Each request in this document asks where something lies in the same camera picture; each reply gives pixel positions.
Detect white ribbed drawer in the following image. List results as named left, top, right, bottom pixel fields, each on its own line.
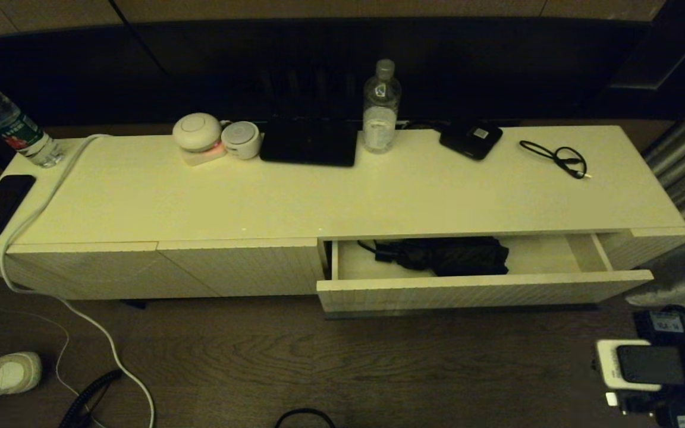
left=317, top=234, right=654, bottom=316

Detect black umbrella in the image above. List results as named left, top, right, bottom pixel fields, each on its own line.
left=357, top=237, right=510, bottom=278

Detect white low cabinet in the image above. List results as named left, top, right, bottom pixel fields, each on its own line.
left=0, top=125, right=685, bottom=310

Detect small black box white label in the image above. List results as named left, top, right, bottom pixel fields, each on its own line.
left=439, top=122, right=504, bottom=161

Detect clear water bottle grey cap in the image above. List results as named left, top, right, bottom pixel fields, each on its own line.
left=362, top=59, right=403, bottom=155

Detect black flat router box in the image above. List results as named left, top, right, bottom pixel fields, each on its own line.
left=259, top=116, right=359, bottom=168

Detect white ribbed cabinet door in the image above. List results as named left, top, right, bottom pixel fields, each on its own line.
left=157, top=239, right=329, bottom=298
left=8, top=241, right=221, bottom=301

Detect small white round speaker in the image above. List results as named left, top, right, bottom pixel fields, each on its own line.
left=222, top=121, right=262, bottom=161

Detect white dome device pink base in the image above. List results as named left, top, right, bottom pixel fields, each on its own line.
left=172, top=113, right=227, bottom=167

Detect white sneaker dark laces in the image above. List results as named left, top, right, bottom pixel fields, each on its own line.
left=0, top=352, right=42, bottom=408

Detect water bottle with green label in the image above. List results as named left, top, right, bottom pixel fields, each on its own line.
left=0, top=68, right=67, bottom=169

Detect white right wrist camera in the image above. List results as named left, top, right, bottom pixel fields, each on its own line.
left=594, top=338, right=685, bottom=394

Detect black audio cable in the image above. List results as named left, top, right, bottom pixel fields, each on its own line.
left=520, top=140, right=593, bottom=181

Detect black floor cable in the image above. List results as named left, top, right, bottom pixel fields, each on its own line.
left=275, top=408, right=337, bottom=428

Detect black coiled cable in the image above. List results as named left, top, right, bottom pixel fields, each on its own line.
left=59, top=370, right=124, bottom=428

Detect thin white charging cable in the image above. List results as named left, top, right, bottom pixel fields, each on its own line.
left=0, top=239, right=106, bottom=428

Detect thick white power cable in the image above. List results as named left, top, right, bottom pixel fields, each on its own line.
left=0, top=134, right=156, bottom=428

